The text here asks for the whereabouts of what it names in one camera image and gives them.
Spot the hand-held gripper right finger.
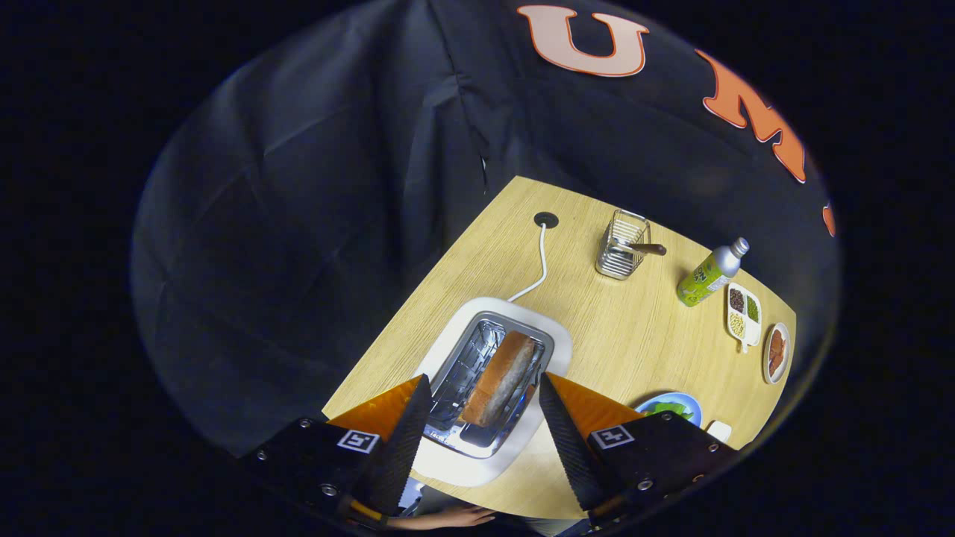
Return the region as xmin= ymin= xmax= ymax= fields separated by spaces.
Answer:
xmin=539 ymin=371 xmax=739 ymax=530

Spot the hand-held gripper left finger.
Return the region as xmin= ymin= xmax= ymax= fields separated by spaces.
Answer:
xmin=239 ymin=373 xmax=433 ymax=523

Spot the plain toast bread slice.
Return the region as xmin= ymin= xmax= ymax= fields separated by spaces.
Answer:
xmin=460 ymin=330 xmax=539 ymax=428

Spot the white toaster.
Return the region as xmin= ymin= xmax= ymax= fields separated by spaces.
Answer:
xmin=409 ymin=297 xmax=573 ymax=489

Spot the blue plate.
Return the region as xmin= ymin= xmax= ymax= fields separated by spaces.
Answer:
xmin=634 ymin=392 xmax=703 ymax=428

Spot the white divided dish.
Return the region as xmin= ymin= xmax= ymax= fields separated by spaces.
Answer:
xmin=726 ymin=282 xmax=763 ymax=354

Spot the green label metal bottle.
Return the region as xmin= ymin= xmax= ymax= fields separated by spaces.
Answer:
xmin=677 ymin=237 xmax=751 ymax=308

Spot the white oval plate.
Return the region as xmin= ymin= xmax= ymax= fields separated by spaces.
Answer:
xmin=763 ymin=322 xmax=791 ymax=385

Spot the black backdrop cloth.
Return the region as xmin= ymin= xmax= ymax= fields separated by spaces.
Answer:
xmin=131 ymin=0 xmax=840 ymax=456

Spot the white toaster cable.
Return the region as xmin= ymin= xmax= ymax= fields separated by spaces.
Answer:
xmin=507 ymin=222 xmax=549 ymax=303

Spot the wire utensil holder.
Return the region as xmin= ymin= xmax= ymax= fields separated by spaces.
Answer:
xmin=595 ymin=209 xmax=652 ymax=280

